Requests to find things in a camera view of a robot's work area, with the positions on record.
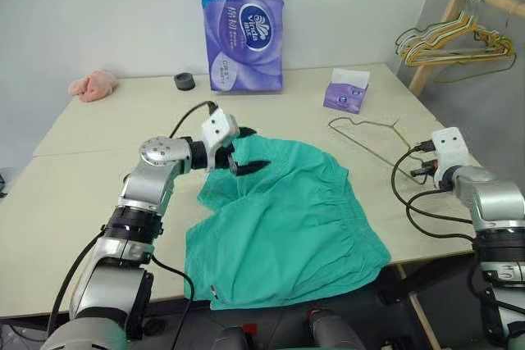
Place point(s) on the pink plush toy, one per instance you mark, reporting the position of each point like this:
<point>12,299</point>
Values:
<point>94,85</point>

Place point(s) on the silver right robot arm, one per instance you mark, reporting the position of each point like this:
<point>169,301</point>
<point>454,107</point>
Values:
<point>492,198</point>

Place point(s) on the small purple tissue box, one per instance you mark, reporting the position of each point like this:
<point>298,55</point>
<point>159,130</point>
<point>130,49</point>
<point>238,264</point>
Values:
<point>344,96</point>

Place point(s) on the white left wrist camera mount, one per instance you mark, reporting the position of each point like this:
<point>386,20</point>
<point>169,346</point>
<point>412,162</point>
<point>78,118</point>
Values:
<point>216,125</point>

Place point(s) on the wooden clothes rack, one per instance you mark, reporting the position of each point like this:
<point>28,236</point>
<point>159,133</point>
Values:
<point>426,63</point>

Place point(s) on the large purple tissue pack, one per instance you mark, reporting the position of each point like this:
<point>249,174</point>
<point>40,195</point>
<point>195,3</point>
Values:
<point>246,34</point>

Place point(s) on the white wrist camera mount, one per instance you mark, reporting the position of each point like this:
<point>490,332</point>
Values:
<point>216,125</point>
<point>451,149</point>

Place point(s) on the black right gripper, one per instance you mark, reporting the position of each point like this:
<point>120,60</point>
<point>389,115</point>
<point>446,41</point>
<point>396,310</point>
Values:
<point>425,168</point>

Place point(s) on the green shorts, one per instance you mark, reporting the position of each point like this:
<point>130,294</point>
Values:
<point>287,223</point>

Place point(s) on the grey rounded robot knee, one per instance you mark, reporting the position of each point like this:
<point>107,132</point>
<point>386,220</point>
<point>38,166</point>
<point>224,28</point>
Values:
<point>334,331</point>
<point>229,339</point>

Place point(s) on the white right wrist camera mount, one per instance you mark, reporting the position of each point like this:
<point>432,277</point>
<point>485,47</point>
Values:
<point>451,149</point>

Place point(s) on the hangers on wooden rack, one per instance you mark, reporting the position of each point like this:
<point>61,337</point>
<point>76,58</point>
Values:
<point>435,33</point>

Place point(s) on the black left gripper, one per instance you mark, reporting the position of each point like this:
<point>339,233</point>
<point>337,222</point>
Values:
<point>226,158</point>

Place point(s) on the black metal table leg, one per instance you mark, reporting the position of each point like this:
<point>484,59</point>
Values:
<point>426,276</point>

